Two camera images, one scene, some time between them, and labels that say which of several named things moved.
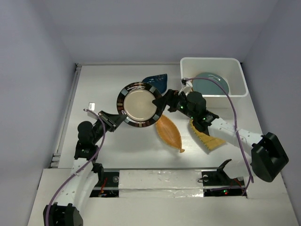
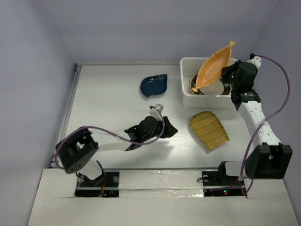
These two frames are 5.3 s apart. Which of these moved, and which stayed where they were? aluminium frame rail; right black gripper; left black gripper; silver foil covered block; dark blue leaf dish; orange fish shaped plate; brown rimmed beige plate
Moved: left black gripper; orange fish shaped plate; right black gripper; brown rimmed beige plate
Stayed: dark blue leaf dish; silver foil covered block; aluminium frame rail
